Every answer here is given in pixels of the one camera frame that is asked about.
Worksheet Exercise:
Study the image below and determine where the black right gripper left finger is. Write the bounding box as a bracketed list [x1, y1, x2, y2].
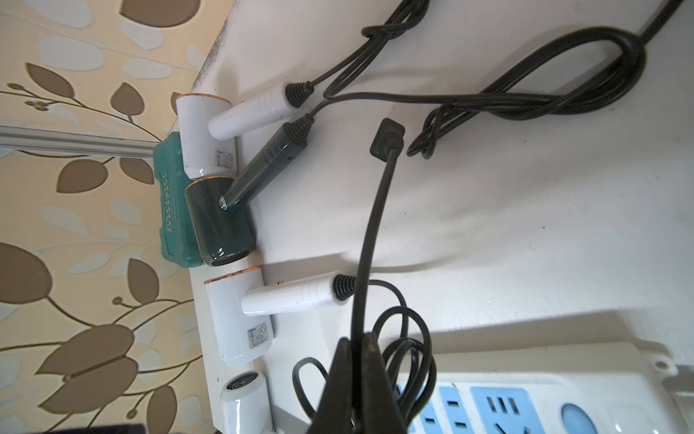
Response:
[307, 337, 355, 434]

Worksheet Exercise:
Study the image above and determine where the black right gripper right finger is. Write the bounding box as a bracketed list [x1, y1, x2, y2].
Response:
[358, 333, 407, 433]

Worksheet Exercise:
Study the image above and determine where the white hair dryer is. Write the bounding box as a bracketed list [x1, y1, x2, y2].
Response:
[175, 81, 314, 180]
[220, 371, 274, 434]
[204, 267, 356, 367]

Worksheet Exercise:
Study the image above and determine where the white blue power strip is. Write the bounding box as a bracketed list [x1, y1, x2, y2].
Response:
[408, 343, 693, 433]

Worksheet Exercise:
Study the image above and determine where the black dryer power cord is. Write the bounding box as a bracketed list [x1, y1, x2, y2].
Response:
[292, 118, 437, 424]

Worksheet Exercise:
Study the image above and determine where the green plastic tool case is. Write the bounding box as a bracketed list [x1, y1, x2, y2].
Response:
[154, 131, 204, 269]

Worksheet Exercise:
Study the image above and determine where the black green dryer cord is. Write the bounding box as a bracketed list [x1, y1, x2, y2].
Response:
[308, 0, 685, 160]

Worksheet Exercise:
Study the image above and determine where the black far dryer cord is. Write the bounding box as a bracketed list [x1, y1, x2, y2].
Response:
[308, 0, 432, 99]

